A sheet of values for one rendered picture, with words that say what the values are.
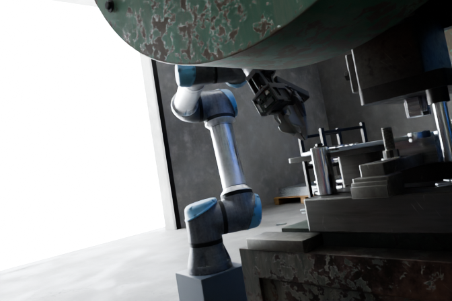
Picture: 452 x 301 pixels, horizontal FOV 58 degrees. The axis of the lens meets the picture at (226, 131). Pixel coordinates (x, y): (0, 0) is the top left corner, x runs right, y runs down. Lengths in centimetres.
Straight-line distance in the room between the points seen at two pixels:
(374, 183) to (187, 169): 551
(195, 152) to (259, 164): 138
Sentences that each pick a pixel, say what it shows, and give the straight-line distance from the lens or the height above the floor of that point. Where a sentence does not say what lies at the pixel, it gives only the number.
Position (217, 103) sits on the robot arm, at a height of 102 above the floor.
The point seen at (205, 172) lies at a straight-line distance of 629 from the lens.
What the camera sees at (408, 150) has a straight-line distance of 81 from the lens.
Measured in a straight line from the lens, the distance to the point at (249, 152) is 697.
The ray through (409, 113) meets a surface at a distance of 86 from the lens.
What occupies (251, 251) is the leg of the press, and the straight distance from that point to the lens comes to 82.
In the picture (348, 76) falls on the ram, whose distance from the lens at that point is 90.
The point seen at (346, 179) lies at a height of 72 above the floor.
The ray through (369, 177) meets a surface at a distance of 66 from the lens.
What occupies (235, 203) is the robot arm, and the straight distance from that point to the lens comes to 140.
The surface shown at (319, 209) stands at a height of 69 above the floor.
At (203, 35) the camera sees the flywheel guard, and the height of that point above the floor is 96.
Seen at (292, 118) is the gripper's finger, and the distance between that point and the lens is 99.
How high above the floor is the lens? 79
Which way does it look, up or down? 5 degrees up
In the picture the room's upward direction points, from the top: 9 degrees counter-clockwise
